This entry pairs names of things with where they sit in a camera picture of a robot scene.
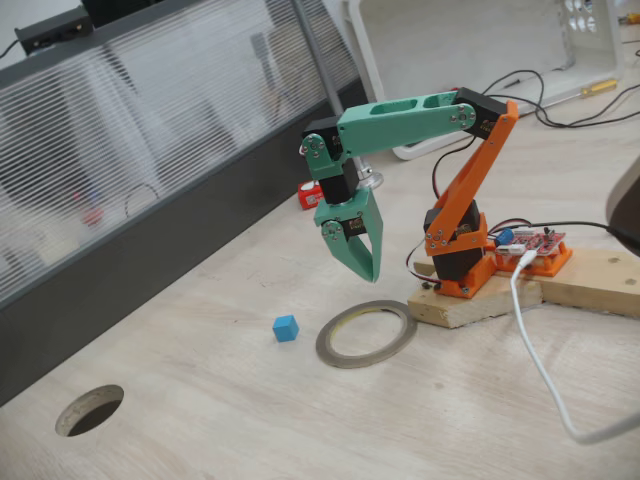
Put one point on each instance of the small red carton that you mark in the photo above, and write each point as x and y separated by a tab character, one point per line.
310	196

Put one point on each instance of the green gripper with servo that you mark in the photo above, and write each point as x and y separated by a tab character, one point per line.
356	220

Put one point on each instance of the grey rounded device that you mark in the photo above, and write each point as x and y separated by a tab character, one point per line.
625	205

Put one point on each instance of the black hub box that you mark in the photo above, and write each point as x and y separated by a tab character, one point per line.
55	30

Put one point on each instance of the grey metal pole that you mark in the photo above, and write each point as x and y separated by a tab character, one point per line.
320	60

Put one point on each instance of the wooden base block with screws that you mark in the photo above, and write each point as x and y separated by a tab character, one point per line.
475	305

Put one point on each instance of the orange board mount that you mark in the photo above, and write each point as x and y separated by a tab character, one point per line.
555	265

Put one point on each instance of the yellow tool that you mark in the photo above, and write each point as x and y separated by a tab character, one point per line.
630	20

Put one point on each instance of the small blue cube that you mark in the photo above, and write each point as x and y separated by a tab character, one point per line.
285	331

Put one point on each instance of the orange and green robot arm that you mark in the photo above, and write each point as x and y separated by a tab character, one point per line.
400	120

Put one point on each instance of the silver metal pole foot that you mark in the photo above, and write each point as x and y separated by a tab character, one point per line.
369	177

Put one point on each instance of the frosted desk partition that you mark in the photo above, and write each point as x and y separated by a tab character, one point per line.
150	125

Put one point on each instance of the pale wooden plank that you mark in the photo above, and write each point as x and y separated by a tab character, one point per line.
590	285

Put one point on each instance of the red controller board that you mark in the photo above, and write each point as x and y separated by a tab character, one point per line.
535	242

